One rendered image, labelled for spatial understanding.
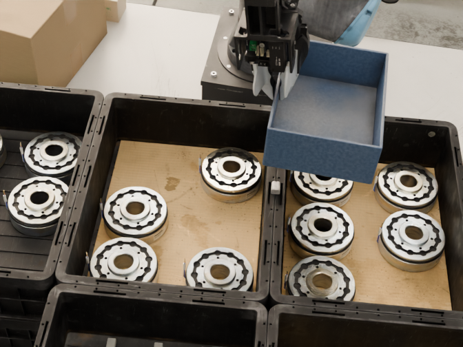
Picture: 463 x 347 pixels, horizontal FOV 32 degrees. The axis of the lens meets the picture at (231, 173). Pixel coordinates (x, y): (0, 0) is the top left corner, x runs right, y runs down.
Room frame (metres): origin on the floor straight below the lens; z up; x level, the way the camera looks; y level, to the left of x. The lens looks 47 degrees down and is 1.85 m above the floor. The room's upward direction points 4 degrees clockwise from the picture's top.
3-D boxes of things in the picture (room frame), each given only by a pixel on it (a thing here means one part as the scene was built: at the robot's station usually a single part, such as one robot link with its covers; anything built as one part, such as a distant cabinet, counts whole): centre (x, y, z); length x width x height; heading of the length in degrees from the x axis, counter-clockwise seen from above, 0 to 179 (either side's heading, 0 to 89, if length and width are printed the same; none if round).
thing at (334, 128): (0.84, -0.13, 1.10); 0.20 x 0.15 x 0.07; 173
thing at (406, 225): (0.82, -0.30, 0.86); 0.05 x 0.05 x 0.01
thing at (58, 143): (0.94, 0.30, 0.86); 0.05 x 0.05 x 0.01
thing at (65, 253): (0.83, 0.08, 0.92); 0.40 x 0.30 x 0.02; 178
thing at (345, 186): (0.93, -0.16, 0.86); 0.10 x 0.10 x 0.01
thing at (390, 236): (0.82, -0.30, 0.86); 0.10 x 0.10 x 0.01
